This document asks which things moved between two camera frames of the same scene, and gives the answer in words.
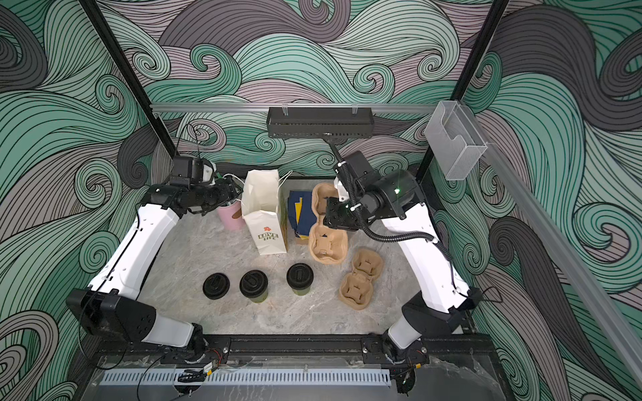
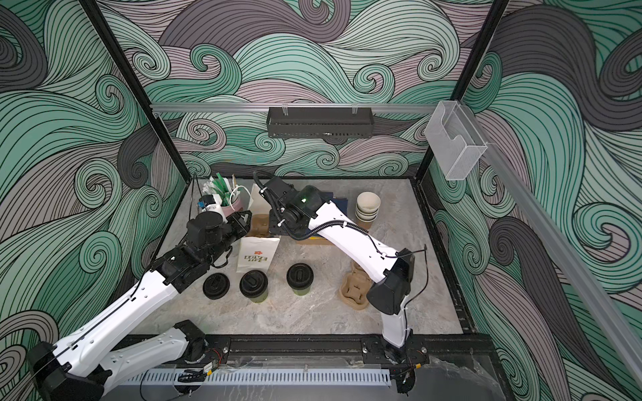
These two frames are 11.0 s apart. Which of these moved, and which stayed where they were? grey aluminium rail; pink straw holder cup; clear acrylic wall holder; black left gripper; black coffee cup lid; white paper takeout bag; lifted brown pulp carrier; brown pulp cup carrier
Moved: white paper takeout bag; lifted brown pulp carrier; black left gripper
Stayed: brown pulp cup carrier; pink straw holder cup; clear acrylic wall holder; black coffee cup lid; grey aluminium rail
